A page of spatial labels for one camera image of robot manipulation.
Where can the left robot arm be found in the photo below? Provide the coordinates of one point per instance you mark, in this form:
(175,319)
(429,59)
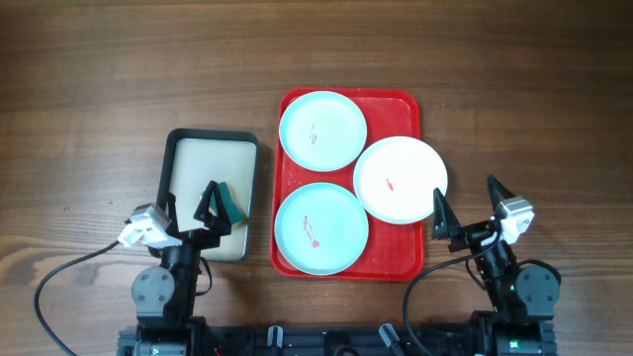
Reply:
(165,295)

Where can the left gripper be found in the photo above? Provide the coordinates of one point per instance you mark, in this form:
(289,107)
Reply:
(210,237)

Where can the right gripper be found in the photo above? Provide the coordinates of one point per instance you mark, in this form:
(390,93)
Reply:
(450,226)

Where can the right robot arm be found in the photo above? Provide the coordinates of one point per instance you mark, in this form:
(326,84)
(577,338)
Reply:
(525,291)

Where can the white plate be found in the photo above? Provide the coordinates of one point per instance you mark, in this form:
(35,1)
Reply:
(394,179)

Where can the green scrubbing sponge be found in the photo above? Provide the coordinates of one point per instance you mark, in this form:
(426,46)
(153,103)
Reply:
(222,198)

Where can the red plastic tray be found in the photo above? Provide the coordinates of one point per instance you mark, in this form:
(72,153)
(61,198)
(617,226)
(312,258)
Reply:
(394,252)

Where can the light blue plate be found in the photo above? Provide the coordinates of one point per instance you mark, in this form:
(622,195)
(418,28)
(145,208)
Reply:
(323,131)
(321,229)

